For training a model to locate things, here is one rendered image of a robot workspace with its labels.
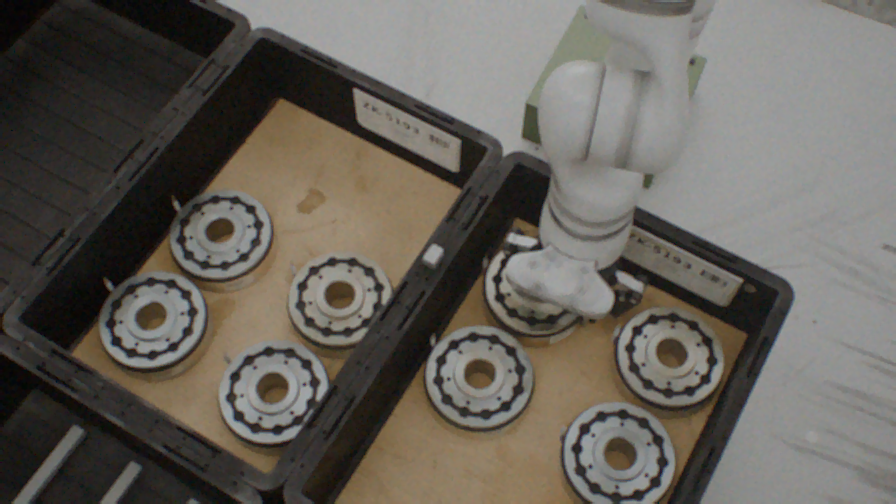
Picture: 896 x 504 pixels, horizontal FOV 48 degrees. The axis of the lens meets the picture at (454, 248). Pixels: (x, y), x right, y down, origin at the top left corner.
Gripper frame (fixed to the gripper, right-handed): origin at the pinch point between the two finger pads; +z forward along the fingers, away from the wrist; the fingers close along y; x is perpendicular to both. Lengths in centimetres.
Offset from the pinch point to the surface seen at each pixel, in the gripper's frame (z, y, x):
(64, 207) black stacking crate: 2, 52, 10
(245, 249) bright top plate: -1.0, 30.9, 8.0
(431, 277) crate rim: -7.8, 11.4, 6.4
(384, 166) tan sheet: 2.2, 23.5, -8.1
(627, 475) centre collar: -1.5, -11.1, 14.4
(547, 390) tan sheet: 2.2, -1.6, 8.5
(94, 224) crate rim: -7.8, 42.1, 14.0
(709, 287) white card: -2.9, -12.3, -5.6
